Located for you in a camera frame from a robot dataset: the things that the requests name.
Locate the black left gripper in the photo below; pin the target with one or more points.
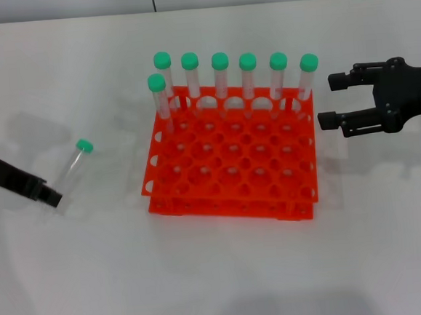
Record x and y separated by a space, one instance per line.
4 173

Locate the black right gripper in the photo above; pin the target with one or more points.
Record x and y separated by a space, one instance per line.
406 92

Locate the green-capped clear test tube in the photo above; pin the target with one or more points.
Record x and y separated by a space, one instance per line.
189 60
162 60
278 61
247 61
71 168
309 62
220 61
156 82

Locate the orange test tube rack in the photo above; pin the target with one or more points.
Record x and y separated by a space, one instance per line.
185 205

